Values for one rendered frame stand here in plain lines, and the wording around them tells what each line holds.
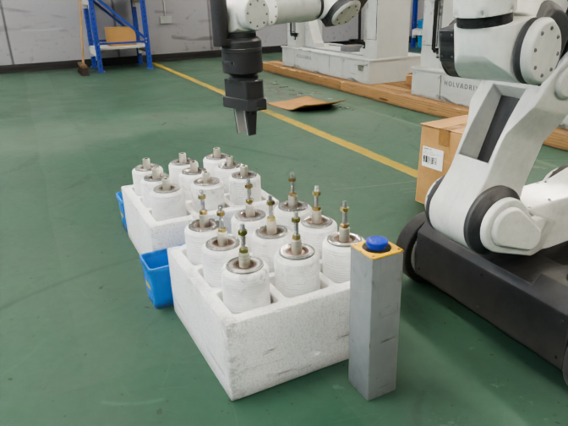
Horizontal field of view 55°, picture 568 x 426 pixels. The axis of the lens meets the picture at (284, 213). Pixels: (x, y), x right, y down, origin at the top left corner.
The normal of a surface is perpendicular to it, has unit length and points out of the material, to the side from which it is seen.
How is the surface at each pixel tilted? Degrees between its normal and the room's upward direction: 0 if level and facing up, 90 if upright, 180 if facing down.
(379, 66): 90
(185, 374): 0
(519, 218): 90
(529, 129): 114
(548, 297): 45
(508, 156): 90
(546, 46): 90
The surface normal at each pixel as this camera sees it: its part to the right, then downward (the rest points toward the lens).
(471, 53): -0.68, 0.65
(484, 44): -0.43, 0.47
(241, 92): -0.73, 0.27
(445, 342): -0.03, -0.93
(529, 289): -0.67, -0.51
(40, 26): 0.43, 0.33
